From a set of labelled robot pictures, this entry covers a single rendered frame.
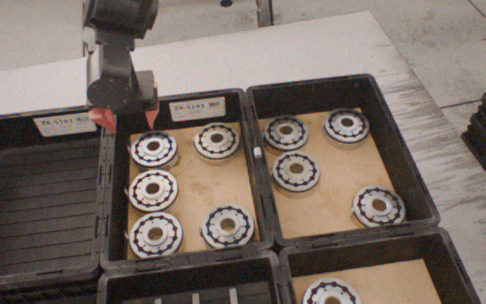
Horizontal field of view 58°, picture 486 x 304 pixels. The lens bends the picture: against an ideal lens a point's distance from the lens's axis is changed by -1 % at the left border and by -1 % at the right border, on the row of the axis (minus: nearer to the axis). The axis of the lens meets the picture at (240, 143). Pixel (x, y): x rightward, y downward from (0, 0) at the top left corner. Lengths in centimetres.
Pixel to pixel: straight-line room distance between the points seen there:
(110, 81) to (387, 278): 61
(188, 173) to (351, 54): 73
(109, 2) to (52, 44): 231
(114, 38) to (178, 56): 87
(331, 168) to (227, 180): 23
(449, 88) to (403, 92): 118
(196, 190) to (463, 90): 187
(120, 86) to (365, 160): 62
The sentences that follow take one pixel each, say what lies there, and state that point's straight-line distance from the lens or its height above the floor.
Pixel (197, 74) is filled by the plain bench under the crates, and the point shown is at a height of 70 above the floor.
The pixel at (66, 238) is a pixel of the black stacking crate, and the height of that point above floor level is 83.
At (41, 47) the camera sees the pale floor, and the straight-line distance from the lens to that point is 291.
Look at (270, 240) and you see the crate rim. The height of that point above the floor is 93.
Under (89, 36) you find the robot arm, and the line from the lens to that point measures 64.
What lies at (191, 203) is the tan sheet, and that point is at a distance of 94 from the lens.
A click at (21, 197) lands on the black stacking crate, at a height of 83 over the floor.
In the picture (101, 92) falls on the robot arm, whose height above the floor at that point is 124.
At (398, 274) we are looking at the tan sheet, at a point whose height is 83.
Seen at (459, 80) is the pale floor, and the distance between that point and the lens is 262.
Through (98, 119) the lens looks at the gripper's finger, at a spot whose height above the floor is 112.
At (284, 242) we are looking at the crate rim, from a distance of 78.
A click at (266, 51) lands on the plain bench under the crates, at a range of 146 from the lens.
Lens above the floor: 163
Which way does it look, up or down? 51 degrees down
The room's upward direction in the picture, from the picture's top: 2 degrees counter-clockwise
